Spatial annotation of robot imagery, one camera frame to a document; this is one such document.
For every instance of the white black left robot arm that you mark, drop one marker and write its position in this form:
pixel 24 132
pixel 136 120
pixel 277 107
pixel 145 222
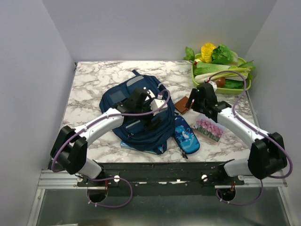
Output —
pixel 70 148

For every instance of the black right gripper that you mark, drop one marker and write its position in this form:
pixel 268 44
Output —
pixel 194 95

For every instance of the blue dinosaur pencil case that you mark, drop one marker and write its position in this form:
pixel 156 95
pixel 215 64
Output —
pixel 185 137

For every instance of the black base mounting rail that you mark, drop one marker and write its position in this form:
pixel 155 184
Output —
pixel 167 179

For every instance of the green vegetable tray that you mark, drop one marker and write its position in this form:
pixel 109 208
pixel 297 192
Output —
pixel 232 87

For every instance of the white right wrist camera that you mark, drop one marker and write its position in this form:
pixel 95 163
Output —
pixel 213 84

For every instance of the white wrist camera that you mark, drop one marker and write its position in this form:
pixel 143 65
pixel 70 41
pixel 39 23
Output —
pixel 213 84
pixel 156 104

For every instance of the blue thin notebook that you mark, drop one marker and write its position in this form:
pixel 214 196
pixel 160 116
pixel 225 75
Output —
pixel 158 151

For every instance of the white flower cover book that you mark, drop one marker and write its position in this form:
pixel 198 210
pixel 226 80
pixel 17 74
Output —
pixel 209 128

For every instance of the navy blue student backpack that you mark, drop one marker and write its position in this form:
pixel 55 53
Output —
pixel 130 132

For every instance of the brown leather wallet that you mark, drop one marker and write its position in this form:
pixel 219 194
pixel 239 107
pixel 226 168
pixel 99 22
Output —
pixel 180 106

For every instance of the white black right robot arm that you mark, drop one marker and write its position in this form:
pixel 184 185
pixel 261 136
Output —
pixel 266 155

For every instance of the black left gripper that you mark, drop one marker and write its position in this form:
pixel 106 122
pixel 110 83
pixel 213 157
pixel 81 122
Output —
pixel 148 125

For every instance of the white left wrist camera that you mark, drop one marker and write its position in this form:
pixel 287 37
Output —
pixel 156 104

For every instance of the brown toy mushroom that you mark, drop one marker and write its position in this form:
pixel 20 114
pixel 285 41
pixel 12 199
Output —
pixel 220 82

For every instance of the green toy lettuce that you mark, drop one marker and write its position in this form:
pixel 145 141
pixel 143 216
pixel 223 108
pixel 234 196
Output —
pixel 224 56

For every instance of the yellow toy flower vegetable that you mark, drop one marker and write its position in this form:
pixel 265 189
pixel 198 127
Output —
pixel 206 52

